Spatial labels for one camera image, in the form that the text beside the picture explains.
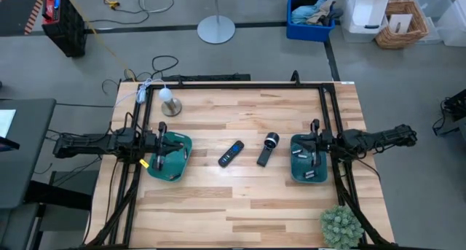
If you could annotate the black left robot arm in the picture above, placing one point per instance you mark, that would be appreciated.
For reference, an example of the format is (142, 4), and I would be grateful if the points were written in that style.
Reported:
(91, 144)

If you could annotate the white-screen tablet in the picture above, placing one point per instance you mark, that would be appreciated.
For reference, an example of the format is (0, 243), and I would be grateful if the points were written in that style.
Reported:
(5, 122)

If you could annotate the wicker basket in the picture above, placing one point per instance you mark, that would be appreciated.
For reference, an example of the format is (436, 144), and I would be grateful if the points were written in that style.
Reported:
(418, 29)

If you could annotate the blue plastic bin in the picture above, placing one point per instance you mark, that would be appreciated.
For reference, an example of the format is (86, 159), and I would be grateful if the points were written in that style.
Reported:
(306, 33)

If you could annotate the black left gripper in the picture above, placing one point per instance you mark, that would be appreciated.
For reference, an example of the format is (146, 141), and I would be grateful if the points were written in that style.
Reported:
(160, 162)

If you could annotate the black metal table frame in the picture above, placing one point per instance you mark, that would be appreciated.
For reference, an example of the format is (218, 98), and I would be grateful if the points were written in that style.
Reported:
(276, 86)

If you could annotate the black power strip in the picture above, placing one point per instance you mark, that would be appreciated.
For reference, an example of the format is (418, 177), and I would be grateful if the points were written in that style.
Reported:
(207, 77)

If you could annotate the white card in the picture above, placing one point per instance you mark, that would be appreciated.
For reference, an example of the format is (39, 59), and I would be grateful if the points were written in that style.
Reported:
(404, 20)

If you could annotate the black mat, striped edge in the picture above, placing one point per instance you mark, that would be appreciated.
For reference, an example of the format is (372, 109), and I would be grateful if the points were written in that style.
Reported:
(18, 9)

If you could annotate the white bulb table lamp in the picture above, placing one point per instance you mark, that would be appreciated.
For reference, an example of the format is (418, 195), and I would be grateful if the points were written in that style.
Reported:
(171, 106)

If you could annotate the silver floor stand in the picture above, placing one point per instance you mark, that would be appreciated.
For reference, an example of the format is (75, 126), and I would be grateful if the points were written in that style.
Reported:
(216, 29)

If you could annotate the light blue cloth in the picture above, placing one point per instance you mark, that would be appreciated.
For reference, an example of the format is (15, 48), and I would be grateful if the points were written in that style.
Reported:
(304, 14)

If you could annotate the teal plastic bin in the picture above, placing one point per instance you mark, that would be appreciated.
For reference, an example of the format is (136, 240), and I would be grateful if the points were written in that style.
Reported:
(178, 168)
(300, 168)

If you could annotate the black desk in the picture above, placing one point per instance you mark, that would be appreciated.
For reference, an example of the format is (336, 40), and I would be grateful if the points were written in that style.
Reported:
(25, 162)

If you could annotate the beige cloth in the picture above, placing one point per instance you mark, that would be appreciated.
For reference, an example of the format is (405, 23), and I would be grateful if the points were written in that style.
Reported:
(322, 13)

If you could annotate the white plastic bin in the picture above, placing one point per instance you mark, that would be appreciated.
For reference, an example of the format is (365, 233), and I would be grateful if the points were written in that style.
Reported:
(367, 9)

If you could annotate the red and black tool case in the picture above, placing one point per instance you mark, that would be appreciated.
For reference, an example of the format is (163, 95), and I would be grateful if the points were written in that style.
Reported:
(65, 27)

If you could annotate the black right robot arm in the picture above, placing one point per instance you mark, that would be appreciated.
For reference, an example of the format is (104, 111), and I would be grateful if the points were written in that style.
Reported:
(371, 140)

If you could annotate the green artificial plant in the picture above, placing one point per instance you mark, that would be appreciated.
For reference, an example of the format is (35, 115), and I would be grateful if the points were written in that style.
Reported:
(342, 228)

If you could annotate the black cloth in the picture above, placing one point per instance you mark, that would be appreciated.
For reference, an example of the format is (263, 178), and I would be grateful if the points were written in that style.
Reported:
(305, 0)

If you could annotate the black equipment box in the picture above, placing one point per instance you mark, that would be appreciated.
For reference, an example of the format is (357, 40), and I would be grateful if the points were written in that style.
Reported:
(455, 108)

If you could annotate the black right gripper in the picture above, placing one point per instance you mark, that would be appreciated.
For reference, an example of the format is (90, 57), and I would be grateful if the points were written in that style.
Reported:
(317, 159)

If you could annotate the black copper-top AA battery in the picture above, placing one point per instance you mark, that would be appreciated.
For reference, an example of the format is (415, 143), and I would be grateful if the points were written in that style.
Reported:
(186, 153)
(174, 177)

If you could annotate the black remote, blue button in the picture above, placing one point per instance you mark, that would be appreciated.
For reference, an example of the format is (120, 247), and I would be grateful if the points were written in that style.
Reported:
(231, 154)

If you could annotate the clear plastic bin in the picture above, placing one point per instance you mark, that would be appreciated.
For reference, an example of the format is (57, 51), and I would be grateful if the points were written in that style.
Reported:
(455, 24)
(433, 6)

